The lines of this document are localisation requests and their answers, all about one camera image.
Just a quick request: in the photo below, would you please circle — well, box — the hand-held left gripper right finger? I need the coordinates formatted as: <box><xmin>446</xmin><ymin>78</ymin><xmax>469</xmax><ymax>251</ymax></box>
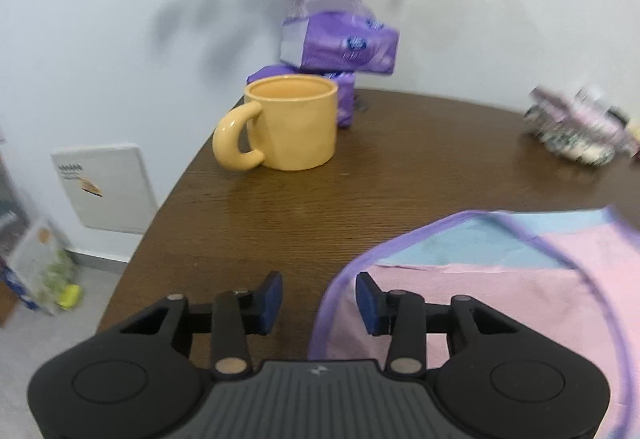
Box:
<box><xmin>355</xmin><ymin>271</ymin><xmax>519</xmax><ymax>378</ymax></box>

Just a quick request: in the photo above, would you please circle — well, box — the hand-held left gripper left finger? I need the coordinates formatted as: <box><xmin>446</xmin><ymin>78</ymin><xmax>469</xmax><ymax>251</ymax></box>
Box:
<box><xmin>119</xmin><ymin>270</ymin><xmax>284</xmax><ymax>380</ymax></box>

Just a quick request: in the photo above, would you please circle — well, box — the pink blue mesh shirt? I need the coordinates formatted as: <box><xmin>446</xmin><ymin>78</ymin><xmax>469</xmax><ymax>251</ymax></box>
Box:
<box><xmin>307</xmin><ymin>206</ymin><xmax>640</xmax><ymax>439</ymax></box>

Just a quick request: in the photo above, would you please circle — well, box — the yellow mug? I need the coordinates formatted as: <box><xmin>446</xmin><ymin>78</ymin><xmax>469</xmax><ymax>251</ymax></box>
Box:
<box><xmin>212</xmin><ymin>74</ymin><xmax>339</xmax><ymax>172</ymax></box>

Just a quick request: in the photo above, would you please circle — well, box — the yellow green bottle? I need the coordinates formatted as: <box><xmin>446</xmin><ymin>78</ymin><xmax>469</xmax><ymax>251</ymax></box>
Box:
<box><xmin>57</xmin><ymin>284</ymin><xmax>82</xmax><ymax>310</ymax></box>

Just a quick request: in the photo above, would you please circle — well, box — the green white paper bag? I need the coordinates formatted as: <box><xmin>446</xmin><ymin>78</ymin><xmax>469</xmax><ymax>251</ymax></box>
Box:
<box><xmin>7</xmin><ymin>218</ymin><xmax>79</xmax><ymax>316</ymax></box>

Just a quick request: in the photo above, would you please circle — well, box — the blue patterned bag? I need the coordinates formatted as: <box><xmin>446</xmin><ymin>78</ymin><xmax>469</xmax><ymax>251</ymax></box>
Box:
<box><xmin>0</xmin><ymin>264</ymin><xmax>32</xmax><ymax>311</ymax></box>

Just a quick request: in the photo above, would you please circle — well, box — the green floral folded cloth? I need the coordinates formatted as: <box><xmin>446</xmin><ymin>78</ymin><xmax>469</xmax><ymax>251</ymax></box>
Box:
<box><xmin>524</xmin><ymin>104</ymin><xmax>617</xmax><ymax>168</ymax></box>

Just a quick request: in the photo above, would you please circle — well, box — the pink floral folded cloth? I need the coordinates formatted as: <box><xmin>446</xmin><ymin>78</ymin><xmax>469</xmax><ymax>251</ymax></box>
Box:
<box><xmin>529</xmin><ymin>86</ymin><xmax>640</xmax><ymax>156</ymax></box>

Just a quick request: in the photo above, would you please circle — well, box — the white wall panel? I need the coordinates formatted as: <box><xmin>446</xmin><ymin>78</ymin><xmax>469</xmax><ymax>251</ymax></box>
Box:
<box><xmin>50</xmin><ymin>144</ymin><xmax>160</xmax><ymax>235</ymax></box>

